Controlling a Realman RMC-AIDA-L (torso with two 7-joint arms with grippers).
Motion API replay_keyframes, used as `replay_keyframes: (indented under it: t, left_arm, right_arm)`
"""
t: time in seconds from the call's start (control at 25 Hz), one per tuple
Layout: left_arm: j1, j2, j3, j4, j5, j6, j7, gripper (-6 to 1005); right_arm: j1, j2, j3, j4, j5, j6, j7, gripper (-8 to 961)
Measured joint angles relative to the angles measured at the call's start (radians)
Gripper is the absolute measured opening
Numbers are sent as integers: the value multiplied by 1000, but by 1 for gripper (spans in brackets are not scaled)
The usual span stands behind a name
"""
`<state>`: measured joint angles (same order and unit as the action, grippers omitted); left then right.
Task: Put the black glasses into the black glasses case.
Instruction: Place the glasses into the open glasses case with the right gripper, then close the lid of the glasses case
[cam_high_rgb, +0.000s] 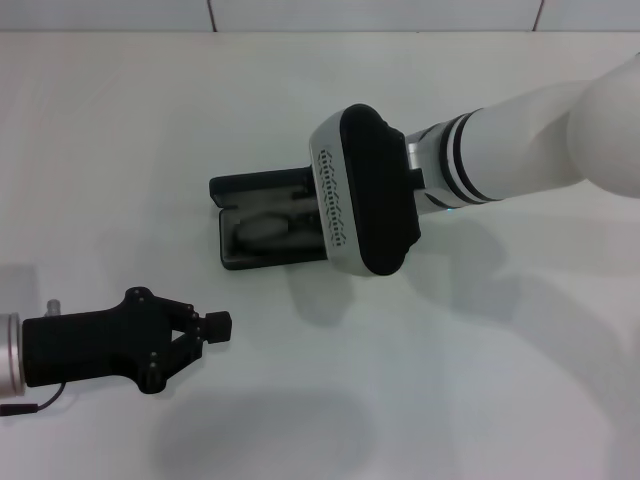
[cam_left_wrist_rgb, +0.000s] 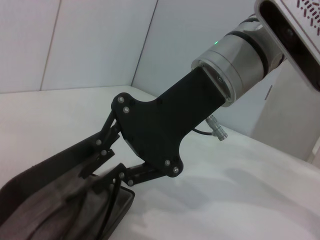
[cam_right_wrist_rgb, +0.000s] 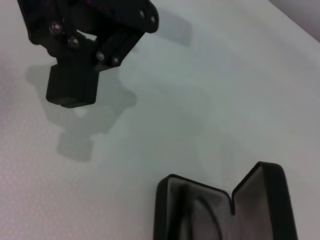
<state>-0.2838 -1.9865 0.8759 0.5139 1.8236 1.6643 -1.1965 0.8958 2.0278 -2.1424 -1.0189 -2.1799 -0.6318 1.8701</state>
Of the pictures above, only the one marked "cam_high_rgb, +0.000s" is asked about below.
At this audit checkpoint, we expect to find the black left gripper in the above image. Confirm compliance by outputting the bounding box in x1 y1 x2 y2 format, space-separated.
22 285 233 397

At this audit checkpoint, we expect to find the black glasses case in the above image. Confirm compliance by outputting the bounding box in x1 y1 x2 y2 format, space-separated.
208 167 334 272

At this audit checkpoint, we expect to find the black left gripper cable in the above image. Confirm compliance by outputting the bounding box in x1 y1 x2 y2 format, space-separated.
0 382 70 418

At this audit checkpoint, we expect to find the right wrist camera housing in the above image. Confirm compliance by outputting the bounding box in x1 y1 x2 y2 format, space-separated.
308 102 423 278

